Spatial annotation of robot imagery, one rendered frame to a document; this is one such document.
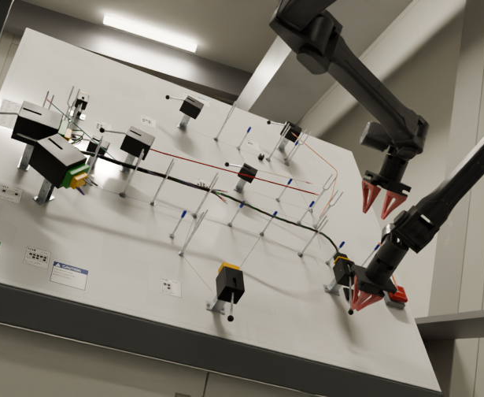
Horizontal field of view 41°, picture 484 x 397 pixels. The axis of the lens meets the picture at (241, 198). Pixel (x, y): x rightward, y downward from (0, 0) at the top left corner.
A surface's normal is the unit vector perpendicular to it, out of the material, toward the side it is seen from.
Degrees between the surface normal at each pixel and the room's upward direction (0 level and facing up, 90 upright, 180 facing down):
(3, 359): 90
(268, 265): 53
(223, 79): 90
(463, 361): 90
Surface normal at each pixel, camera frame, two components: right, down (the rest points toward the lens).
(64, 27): 0.25, -0.23
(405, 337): 0.44, -0.72
